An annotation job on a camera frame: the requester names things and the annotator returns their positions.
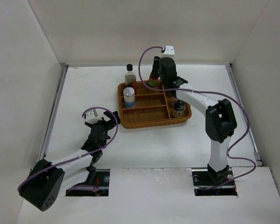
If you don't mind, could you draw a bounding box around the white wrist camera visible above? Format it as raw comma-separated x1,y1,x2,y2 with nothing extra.
161,45,175,58
84,111,102,124

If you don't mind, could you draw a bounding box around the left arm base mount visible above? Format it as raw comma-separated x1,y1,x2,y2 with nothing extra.
65,166,111,197

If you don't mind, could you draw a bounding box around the red sauce bottle yellow cap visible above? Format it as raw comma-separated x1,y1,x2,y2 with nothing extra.
147,69,159,87

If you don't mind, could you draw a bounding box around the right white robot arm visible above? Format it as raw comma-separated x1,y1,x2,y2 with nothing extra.
152,56,237,186

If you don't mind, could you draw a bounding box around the left metal table rail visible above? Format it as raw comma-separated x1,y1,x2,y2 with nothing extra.
37,63,69,161

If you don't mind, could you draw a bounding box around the black cap spice bottle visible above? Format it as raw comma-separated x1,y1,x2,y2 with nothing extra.
172,100,185,118

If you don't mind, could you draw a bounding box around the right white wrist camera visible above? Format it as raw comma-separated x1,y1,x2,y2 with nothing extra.
161,45,175,58

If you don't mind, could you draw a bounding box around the metal table rail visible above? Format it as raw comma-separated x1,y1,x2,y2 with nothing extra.
225,64,263,167
37,63,69,161

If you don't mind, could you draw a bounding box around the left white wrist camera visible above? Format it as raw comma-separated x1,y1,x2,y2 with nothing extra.
84,111,102,124

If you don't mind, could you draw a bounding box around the brown wicker divided tray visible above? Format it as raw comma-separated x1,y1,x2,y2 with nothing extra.
118,81,192,129

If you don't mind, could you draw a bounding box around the dark sauce bottle black cap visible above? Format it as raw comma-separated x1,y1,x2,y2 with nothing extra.
125,64,137,94

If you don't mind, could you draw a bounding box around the silver lid spice jar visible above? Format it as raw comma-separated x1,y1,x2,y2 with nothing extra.
123,87,135,108

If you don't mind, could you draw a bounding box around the right metal table rail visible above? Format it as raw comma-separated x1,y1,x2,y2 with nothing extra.
225,64,263,167

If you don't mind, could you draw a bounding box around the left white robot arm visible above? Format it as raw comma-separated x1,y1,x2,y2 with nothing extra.
17,107,120,211

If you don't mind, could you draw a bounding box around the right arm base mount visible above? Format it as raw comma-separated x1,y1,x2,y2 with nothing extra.
192,165,238,196

